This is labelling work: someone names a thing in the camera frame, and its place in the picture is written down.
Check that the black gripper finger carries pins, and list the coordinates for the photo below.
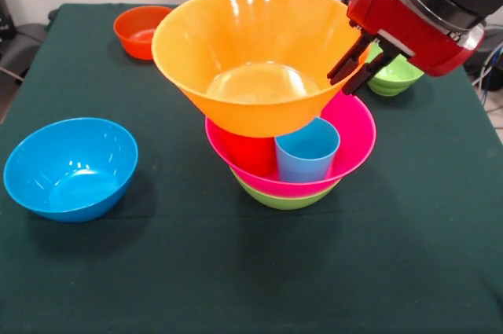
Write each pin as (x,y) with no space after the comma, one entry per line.
(367,72)
(347,61)

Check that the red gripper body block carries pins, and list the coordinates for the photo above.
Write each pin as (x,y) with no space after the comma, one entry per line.
(408,23)

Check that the large pink bowl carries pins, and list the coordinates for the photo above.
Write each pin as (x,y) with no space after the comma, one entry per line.
(353,133)

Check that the large orange bowl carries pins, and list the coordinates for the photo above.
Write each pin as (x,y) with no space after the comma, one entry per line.
(255,27)

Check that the blue cup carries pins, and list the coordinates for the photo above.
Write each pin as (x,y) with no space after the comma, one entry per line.
(306,153)

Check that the red cup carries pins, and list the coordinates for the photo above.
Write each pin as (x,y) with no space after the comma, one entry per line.
(251,153)

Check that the large green bowl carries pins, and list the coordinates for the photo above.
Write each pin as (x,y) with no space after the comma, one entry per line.
(287,202)

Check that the small green bowl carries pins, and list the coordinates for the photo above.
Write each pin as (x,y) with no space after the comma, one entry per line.
(397,78)

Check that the small red-orange bowl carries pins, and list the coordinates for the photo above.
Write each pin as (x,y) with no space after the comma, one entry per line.
(133,27)

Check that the dark green tablecloth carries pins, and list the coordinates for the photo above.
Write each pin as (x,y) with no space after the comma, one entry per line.
(177,271)

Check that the large blue bowl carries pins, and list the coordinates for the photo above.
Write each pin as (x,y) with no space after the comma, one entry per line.
(70,169)

